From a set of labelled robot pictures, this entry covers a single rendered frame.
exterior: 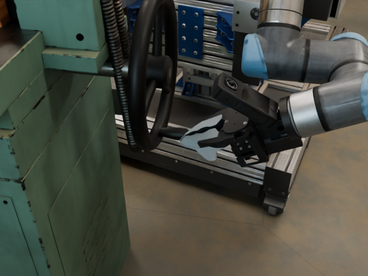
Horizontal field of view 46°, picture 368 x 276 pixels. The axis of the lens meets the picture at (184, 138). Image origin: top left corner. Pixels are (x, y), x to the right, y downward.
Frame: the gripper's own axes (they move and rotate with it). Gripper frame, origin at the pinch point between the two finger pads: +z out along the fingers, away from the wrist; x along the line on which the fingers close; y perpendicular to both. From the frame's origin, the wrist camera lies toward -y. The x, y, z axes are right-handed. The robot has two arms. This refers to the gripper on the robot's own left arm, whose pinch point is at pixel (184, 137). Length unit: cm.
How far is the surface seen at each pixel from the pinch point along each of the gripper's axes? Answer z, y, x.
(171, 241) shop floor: 44, 59, 27
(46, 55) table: 12.6, -24.5, -1.1
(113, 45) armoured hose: 4.2, -19.7, 4.5
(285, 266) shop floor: 11, 77, 24
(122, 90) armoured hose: 8.2, -11.0, 4.6
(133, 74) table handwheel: -2.6, -17.7, -5.9
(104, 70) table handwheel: 9.0, -16.0, 4.7
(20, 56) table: 11.9, -27.6, -6.8
